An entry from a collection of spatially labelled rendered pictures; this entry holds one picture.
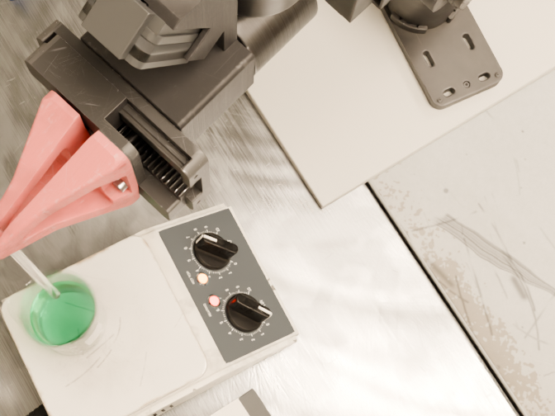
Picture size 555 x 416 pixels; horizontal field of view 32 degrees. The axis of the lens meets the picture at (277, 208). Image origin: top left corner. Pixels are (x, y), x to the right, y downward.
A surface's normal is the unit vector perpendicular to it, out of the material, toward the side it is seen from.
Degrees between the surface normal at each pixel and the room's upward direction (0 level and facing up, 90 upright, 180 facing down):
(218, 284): 30
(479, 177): 0
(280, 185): 0
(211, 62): 0
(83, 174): 21
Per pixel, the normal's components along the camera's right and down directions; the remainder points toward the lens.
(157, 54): 0.73, 0.66
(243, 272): 0.48, -0.44
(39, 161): -0.20, 0.01
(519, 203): 0.05, -0.25
